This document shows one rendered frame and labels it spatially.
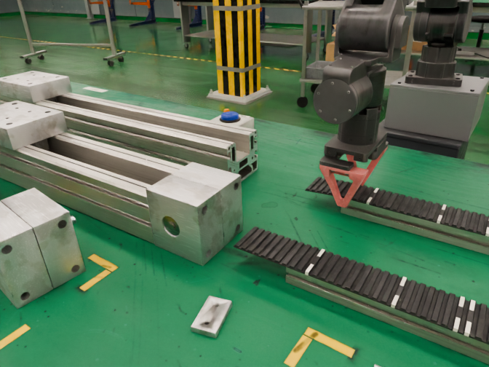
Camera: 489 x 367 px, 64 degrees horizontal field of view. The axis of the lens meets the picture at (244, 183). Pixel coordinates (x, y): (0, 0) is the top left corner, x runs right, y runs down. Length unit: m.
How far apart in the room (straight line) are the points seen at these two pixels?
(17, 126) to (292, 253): 0.53
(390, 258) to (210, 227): 0.25
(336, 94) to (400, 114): 0.53
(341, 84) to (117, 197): 0.35
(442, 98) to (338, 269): 0.60
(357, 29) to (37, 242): 0.47
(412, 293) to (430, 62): 0.65
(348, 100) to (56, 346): 0.43
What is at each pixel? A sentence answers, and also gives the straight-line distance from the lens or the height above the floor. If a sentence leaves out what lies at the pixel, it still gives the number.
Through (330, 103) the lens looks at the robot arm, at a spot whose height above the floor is 0.98.
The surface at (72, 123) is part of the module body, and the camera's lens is 1.00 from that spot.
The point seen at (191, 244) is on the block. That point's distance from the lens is 0.54.
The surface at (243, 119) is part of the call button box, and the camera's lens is 0.89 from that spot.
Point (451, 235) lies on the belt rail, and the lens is 0.64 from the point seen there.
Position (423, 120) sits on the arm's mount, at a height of 0.81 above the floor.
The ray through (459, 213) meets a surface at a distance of 0.65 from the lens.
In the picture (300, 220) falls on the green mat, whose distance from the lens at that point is 0.63.
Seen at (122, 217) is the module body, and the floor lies 0.81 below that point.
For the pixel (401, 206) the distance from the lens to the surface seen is 0.64.
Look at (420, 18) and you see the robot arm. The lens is 1.00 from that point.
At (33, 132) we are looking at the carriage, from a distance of 0.81.
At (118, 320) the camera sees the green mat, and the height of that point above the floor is 0.78.
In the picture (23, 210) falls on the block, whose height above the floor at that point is 0.87.
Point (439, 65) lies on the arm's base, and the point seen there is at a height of 0.93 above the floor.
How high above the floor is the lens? 1.13
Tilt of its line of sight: 28 degrees down
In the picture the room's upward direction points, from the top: 2 degrees counter-clockwise
